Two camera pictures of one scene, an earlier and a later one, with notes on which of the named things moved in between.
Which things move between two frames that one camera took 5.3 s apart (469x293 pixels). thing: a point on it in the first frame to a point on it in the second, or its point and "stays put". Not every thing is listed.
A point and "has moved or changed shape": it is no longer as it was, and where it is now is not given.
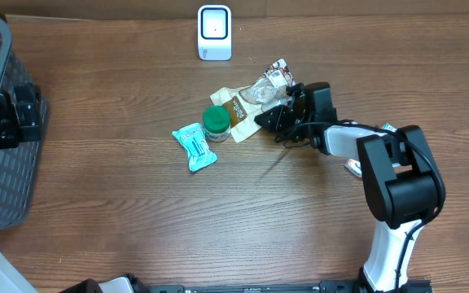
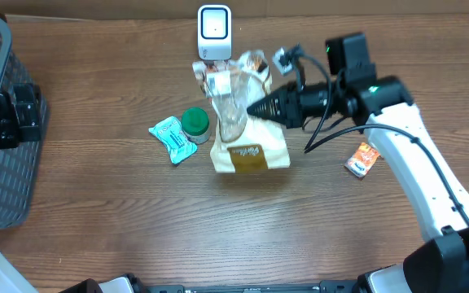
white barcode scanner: x=214 y=30 stays put
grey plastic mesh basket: x=5 y=179 stays put
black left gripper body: x=4 y=124 stays put
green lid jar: x=216 y=121 to x=195 y=124
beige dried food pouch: x=269 y=90 has moved or changed shape
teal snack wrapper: x=193 y=140 to x=170 y=133
